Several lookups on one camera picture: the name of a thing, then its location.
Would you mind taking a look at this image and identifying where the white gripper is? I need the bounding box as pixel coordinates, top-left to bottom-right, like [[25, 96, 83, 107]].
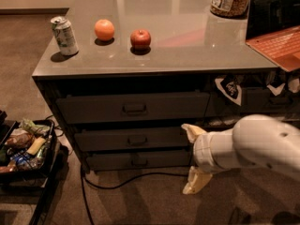
[[181, 124, 238, 195]]

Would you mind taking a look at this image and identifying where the grey drawer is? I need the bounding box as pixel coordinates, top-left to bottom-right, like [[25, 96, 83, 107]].
[[86, 149, 191, 171], [74, 127, 189, 152], [205, 87, 300, 117], [56, 91, 210, 124]]

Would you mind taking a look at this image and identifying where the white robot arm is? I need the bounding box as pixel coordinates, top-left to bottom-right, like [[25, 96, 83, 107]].
[[182, 114, 300, 195]]

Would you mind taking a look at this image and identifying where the grey drawer cabinet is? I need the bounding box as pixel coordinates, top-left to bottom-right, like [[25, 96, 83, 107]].
[[32, 0, 300, 174]]

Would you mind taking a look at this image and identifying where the black white snack bag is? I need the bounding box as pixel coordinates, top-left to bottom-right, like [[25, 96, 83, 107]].
[[215, 74, 242, 106]]

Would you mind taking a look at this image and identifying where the red apple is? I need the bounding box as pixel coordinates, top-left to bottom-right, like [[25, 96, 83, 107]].
[[130, 29, 151, 51]]

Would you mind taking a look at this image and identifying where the orange laptop keyboard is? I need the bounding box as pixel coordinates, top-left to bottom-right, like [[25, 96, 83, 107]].
[[246, 25, 300, 72]]

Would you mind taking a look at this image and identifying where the orange fruit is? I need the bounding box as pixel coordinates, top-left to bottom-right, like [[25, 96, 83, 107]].
[[95, 20, 114, 41]]

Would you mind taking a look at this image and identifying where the yellow sponge in bin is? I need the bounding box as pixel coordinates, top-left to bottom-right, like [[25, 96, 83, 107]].
[[27, 137, 46, 156]]

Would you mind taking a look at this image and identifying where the large jar of nuts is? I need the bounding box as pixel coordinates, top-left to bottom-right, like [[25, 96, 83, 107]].
[[210, 0, 249, 18]]

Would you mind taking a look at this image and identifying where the black bin of groceries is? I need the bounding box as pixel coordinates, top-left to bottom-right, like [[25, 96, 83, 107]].
[[0, 119, 57, 184]]

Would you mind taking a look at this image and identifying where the green bag in bin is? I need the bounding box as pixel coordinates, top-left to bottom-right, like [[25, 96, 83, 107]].
[[19, 119, 50, 136]]

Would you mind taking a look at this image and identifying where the brown snack bag in bin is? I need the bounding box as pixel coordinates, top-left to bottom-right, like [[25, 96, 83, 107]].
[[5, 133, 34, 149]]

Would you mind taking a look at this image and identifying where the white green soda can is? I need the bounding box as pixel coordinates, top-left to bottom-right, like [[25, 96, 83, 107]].
[[51, 16, 79, 56]]

